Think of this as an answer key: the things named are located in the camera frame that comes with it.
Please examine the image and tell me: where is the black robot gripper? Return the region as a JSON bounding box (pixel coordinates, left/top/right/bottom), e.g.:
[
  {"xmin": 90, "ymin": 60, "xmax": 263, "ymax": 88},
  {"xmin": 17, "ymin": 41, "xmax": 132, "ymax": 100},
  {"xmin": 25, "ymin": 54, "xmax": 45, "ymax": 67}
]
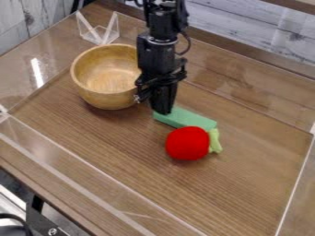
[{"xmin": 135, "ymin": 32, "xmax": 187, "ymax": 115}]

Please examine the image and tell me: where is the green rectangular block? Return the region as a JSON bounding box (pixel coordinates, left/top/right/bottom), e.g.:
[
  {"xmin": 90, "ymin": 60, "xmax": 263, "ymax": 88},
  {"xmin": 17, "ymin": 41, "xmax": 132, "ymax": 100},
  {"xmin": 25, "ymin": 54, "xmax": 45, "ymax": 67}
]
[{"xmin": 152, "ymin": 106, "xmax": 217, "ymax": 131}]

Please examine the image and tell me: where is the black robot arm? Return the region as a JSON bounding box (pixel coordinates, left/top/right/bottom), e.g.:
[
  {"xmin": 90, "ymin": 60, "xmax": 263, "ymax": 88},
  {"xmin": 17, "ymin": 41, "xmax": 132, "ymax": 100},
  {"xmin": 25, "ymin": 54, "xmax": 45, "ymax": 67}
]
[{"xmin": 135, "ymin": 0, "xmax": 191, "ymax": 114}]

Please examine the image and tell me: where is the light wooden bowl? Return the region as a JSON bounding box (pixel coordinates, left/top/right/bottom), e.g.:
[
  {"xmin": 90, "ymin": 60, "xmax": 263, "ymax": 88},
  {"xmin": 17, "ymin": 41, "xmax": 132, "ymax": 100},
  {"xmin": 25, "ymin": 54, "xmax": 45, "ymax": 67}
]
[{"xmin": 70, "ymin": 43, "xmax": 140, "ymax": 110}]

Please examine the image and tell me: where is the red plush apple toy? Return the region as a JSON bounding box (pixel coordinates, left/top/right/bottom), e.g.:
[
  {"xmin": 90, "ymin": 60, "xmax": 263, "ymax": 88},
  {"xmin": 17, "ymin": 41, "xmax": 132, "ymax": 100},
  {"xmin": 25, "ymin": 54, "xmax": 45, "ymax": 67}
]
[{"xmin": 165, "ymin": 126, "xmax": 223, "ymax": 160}]

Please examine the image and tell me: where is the clear acrylic front barrier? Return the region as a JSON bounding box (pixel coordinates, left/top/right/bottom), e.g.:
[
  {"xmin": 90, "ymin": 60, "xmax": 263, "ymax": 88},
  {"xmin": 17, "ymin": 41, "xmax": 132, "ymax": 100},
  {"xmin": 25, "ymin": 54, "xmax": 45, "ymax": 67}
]
[{"xmin": 0, "ymin": 107, "xmax": 207, "ymax": 236}]

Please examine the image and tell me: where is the clear acrylic corner bracket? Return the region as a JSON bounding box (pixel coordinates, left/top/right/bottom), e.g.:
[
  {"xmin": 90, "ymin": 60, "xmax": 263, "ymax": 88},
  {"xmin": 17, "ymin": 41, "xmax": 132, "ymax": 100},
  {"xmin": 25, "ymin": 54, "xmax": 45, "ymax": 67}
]
[{"xmin": 74, "ymin": 11, "xmax": 119, "ymax": 45}]

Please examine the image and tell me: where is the black table leg bracket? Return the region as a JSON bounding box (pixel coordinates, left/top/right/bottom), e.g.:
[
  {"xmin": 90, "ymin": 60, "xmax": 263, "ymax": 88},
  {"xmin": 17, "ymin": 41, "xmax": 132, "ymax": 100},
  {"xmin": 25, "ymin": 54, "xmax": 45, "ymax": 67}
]
[{"xmin": 25, "ymin": 195, "xmax": 70, "ymax": 236}]

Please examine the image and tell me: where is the black cable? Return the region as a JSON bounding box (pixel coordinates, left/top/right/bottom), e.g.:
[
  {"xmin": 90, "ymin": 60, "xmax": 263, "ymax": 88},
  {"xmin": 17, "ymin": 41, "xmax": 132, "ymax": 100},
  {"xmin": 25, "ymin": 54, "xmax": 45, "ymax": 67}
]
[{"xmin": 0, "ymin": 212, "xmax": 34, "ymax": 236}]

